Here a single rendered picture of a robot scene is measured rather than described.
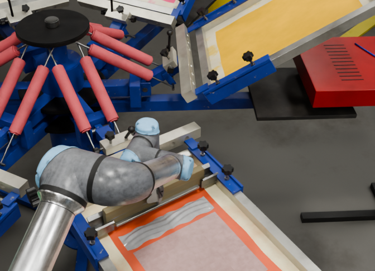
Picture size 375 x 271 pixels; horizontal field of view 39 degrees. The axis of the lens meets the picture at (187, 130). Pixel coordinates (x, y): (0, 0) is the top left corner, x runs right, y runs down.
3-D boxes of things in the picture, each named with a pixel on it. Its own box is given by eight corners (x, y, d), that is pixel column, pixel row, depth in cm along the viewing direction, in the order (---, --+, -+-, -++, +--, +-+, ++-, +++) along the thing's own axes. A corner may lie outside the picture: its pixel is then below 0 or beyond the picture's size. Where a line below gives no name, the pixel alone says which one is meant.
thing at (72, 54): (133, 236, 303) (115, 25, 217) (68, 268, 286) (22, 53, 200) (102, 194, 328) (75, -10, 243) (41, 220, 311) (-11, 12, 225)
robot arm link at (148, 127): (129, 128, 163) (140, 112, 170) (131, 155, 170) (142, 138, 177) (153, 133, 161) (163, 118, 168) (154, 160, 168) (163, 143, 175)
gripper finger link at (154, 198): (145, 210, 186) (142, 189, 182) (160, 203, 189) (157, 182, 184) (150, 214, 184) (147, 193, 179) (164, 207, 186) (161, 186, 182)
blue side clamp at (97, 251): (110, 265, 175) (108, 252, 170) (96, 272, 172) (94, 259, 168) (73, 209, 194) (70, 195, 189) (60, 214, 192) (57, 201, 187)
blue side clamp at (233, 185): (242, 199, 199) (243, 185, 194) (231, 204, 197) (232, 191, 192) (197, 154, 218) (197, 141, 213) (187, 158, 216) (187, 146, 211)
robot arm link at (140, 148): (149, 163, 154) (163, 141, 162) (115, 155, 156) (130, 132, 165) (150, 182, 159) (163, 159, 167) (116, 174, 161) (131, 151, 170)
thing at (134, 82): (182, 117, 239) (182, 95, 231) (13, 184, 205) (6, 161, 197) (101, 40, 291) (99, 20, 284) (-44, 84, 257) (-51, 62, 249)
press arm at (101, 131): (128, 157, 208) (128, 147, 205) (115, 162, 206) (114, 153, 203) (109, 133, 219) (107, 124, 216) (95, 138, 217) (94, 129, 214)
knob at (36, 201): (50, 205, 190) (47, 191, 185) (34, 212, 187) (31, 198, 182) (42, 193, 194) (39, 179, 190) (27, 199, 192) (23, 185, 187)
